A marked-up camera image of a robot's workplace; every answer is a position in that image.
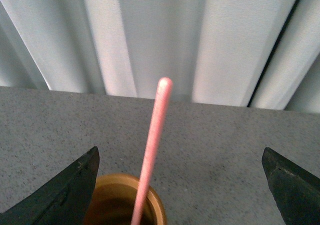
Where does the white curtain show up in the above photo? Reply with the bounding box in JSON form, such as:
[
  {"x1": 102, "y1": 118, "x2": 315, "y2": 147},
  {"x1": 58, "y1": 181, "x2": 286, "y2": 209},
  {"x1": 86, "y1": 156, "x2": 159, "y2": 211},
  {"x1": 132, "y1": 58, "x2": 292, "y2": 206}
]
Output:
[{"x1": 0, "y1": 0, "x2": 320, "y2": 113}]

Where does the pink chopstick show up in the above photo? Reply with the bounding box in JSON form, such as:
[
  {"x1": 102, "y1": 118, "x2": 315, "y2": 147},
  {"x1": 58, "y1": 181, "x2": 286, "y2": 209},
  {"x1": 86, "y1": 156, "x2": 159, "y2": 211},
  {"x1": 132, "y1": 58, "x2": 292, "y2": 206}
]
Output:
[{"x1": 131, "y1": 77, "x2": 173, "y2": 225}]

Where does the bamboo chopstick holder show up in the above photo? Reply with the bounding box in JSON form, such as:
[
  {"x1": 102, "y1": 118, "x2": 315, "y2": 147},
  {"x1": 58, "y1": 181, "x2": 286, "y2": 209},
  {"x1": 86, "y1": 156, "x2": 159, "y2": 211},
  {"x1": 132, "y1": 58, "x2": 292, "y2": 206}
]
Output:
[{"x1": 83, "y1": 173, "x2": 168, "y2": 225}]

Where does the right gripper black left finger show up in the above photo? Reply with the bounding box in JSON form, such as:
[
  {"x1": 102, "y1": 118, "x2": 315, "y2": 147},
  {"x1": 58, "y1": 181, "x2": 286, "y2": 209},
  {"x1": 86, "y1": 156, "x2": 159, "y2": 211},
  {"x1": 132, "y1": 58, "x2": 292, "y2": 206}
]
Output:
[{"x1": 0, "y1": 146, "x2": 100, "y2": 225}]

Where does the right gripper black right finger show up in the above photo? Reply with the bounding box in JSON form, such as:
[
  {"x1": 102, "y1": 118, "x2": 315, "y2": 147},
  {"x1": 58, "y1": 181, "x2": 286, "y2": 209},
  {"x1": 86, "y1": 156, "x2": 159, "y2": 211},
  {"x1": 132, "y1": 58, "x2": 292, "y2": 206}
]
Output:
[{"x1": 261, "y1": 147, "x2": 320, "y2": 225}]

